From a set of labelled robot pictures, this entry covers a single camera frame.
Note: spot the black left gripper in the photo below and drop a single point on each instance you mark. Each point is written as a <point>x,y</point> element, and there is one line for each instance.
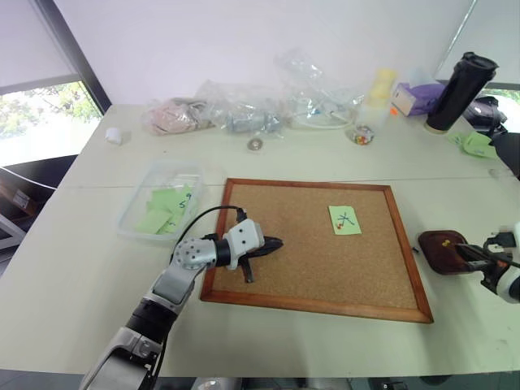
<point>266,245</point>

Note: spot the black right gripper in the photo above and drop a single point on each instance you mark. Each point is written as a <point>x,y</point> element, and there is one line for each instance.
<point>497,245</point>

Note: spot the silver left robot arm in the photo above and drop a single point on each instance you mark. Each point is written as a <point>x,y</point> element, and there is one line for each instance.
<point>183,264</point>

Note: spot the dark brown tray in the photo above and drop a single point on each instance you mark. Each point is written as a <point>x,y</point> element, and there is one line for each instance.
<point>440,254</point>

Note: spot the green sticky note with drawing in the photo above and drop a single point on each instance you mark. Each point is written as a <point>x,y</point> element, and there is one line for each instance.
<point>345,213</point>

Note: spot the clear plastic box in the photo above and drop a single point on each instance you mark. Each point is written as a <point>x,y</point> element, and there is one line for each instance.
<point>134,219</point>

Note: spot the clear jar of pushpins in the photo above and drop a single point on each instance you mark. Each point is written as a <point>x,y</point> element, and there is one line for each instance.
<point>360,136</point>

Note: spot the purple tissue box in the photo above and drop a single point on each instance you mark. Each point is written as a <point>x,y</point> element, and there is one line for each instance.
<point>414,99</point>

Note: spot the wood-framed cork board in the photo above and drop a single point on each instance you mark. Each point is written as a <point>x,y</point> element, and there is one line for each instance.
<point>292,252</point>

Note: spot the black rounded object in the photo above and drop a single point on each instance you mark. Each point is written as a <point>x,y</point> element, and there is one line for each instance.
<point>508,152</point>

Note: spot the green notes pile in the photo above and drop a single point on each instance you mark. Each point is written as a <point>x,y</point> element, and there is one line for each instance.
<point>162,211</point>

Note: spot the crumpled green notes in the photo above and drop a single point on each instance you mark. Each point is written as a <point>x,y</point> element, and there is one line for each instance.
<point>473,144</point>

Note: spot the clear bag with grey item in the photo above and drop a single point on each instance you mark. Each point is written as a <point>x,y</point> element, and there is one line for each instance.
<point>243,118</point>

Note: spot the black bag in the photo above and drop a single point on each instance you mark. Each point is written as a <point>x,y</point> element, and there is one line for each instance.
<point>485,111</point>

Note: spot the black travel tumbler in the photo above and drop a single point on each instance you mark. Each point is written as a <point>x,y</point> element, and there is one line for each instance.
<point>459,93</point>

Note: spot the pink stuff in plastic bag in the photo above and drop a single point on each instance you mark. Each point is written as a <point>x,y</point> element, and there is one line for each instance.
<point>174,117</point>

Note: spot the crumpled clear plastic bags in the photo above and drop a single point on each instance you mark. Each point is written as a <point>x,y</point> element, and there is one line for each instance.
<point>317,81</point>

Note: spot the dark low furniture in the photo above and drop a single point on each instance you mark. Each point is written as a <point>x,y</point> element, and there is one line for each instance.
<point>28,191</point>

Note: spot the white window blind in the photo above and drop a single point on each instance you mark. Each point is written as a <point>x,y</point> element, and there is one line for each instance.
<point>28,40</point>

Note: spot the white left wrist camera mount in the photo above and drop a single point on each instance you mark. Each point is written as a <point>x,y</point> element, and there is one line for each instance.
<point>243,239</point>

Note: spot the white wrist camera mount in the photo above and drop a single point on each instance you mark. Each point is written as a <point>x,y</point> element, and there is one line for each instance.
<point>510,286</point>
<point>243,239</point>

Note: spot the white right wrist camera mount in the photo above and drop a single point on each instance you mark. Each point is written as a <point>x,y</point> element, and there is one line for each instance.
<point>510,286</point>

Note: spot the dark window frame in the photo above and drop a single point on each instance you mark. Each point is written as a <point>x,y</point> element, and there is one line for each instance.
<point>77,57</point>

